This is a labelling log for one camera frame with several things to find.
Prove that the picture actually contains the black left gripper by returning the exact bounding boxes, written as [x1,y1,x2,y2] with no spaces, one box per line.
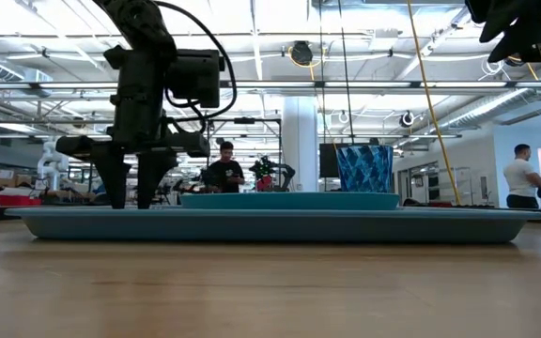
[55,46,211,210]

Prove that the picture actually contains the light blue round plate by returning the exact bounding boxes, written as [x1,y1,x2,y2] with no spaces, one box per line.
[179,191,401,211]

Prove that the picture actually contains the blue patterned cup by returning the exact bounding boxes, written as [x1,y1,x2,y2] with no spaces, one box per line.
[334,144,394,194]

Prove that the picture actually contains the blue plastic tray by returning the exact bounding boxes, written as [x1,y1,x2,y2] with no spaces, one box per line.
[5,206,541,244]

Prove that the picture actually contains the red storage bin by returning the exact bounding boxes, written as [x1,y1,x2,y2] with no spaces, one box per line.
[0,180,42,207]

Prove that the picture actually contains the black robot with green lights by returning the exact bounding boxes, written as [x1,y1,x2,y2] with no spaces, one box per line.
[249,156,296,192]

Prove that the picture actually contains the white building column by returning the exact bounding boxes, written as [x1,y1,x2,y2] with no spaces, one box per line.
[282,96,319,192]

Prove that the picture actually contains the black display screen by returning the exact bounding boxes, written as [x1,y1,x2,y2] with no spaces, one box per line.
[318,143,342,178]

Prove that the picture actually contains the long ceiling light strip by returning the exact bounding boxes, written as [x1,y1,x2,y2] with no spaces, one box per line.
[0,80,541,90]

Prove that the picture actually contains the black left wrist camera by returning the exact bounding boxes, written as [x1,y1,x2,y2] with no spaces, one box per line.
[165,48,225,110]

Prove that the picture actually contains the black hanging cable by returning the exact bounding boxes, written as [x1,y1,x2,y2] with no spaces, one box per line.
[338,0,356,146]

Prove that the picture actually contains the yellow hanging cable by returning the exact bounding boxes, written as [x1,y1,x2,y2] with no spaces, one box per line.
[406,0,462,207]

